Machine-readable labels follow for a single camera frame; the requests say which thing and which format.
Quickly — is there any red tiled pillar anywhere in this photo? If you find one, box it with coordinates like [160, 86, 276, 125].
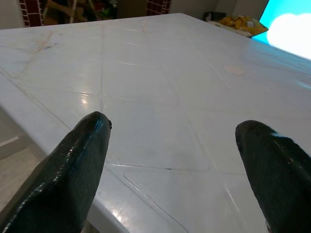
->
[146, 0, 171, 17]
[19, 0, 45, 28]

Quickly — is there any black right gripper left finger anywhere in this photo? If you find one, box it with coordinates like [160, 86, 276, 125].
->
[0, 111, 113, 233]

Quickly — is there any blue screen with white cloud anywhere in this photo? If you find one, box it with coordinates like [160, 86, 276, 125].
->
[251, 0, 311, 60]

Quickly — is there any wooden chair frame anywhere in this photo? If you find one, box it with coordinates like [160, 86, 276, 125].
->
[43, 0, 99, 24]

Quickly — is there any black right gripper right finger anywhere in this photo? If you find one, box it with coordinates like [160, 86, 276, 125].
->
[235, 119, 311, 233]

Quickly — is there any yellow patterned bag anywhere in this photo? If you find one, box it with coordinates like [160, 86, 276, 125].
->
[219, 15, 269, 37]

